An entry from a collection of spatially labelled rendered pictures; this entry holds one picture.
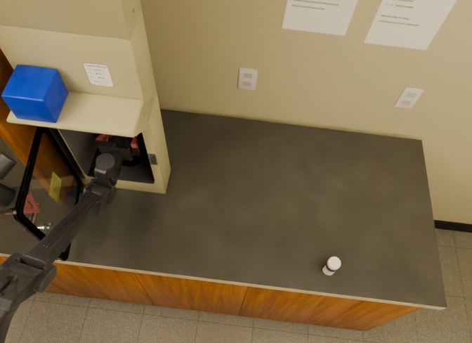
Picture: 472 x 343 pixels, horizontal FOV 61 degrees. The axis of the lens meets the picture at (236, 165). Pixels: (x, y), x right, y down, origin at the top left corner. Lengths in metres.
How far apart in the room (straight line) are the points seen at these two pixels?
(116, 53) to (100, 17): 0.10
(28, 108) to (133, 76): 0.26
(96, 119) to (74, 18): 0.26
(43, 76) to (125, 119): 0.21
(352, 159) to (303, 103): 0.31
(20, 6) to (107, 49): 0.18
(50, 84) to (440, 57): 1.22
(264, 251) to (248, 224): 0.12
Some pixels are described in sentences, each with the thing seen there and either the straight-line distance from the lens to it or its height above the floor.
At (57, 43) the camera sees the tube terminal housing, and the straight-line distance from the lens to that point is 1.02.
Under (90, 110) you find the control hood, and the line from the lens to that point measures 1.09.
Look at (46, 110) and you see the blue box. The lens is 1.05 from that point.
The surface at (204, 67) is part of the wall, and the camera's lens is 1.58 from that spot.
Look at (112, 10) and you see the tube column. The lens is 0.90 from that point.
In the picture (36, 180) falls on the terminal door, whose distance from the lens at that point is 1.24.
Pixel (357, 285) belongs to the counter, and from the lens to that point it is 1.52.
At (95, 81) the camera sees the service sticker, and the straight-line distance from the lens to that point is 1.08.
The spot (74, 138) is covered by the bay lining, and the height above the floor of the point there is 1.21.
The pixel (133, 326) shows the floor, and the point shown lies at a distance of 2.40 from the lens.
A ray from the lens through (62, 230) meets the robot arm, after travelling 1.16.
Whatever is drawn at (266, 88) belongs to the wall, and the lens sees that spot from 1.63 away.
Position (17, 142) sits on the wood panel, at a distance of 1.30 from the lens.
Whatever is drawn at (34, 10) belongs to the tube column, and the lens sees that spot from 0.98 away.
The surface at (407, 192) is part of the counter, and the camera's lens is 1.74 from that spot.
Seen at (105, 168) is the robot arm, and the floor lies 1.27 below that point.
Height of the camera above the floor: 2.34
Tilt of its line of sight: 60 degrees down
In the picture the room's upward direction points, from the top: 6 degrees clockwise
